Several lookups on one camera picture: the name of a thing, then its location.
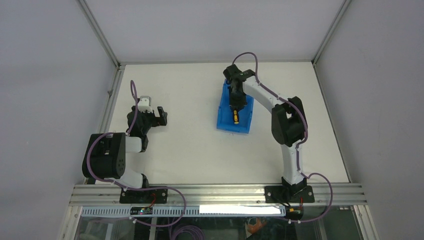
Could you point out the aluminium frame rail front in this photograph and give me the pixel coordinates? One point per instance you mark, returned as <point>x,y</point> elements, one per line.
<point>318,194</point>

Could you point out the yellow black screwdriver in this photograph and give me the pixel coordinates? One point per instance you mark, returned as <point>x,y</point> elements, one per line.
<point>236,117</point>

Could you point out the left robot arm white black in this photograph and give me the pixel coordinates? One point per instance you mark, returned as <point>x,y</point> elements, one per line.
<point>105,157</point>

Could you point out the aluminium frame post right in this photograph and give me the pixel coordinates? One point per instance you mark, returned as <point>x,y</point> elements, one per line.
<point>331,30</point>

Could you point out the white slotted cable duct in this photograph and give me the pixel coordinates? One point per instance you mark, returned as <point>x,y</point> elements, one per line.
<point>188,211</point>

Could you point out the aluminium frame post left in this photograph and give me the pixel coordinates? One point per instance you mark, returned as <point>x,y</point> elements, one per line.
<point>86,10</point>

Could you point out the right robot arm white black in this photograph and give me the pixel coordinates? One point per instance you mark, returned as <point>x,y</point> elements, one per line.
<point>288,122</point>

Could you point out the aluminium frame post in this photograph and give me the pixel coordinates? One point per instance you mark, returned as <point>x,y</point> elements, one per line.
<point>331,30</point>
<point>86,10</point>

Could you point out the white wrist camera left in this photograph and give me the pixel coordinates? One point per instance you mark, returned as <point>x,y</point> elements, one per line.
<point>144,104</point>

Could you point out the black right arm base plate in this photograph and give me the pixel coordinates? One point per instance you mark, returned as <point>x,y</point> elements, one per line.
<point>280,194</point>

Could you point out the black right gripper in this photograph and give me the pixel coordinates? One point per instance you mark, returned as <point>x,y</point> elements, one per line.
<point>239,105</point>

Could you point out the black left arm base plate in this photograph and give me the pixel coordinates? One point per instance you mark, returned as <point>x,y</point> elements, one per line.
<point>143,196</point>

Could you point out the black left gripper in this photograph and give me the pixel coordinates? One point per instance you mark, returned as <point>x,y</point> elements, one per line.
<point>157,121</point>

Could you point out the blue plastic bin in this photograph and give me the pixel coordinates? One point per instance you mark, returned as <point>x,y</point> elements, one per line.
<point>225,120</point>

